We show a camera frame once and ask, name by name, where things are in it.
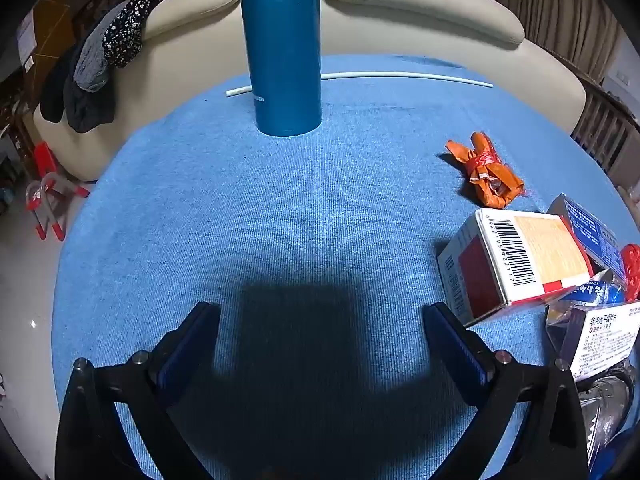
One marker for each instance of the blue foil packet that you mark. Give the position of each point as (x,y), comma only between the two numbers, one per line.
(597,292)

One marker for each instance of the wooden slatted furniture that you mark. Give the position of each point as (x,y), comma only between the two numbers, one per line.
(610,125)

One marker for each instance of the grey cloth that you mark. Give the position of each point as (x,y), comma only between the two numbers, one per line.
(90,67)

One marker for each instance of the white and red carton box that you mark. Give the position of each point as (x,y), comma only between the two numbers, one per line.
(500,270)

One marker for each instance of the red wrapper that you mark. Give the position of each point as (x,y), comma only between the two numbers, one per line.
(632,270)

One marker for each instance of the brown cardboard box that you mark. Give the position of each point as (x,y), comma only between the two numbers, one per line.
(45,30)

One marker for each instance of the white medicine box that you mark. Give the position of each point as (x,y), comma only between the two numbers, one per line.
(605,340)

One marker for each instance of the thin white plastic rod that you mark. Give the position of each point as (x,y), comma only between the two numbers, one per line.
(400,75)

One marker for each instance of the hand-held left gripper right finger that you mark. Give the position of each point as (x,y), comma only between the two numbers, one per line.
(460,350)

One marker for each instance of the tall teal metal bottle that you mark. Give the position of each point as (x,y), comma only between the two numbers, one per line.
(280,50)

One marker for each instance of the beige curtain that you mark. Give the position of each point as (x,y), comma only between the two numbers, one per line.
(560,5)

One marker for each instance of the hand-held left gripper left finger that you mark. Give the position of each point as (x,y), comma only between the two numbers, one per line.
(172,360)

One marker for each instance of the beige leather sofa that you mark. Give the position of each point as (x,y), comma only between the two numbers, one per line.
(425,25)

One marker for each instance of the black floral cloth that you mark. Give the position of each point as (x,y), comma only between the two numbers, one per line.
(130,20)

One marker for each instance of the blue carton box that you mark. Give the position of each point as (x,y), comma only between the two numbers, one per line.
(590,230)

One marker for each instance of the orange wrapper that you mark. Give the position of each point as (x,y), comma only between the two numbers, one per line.
(487,180)

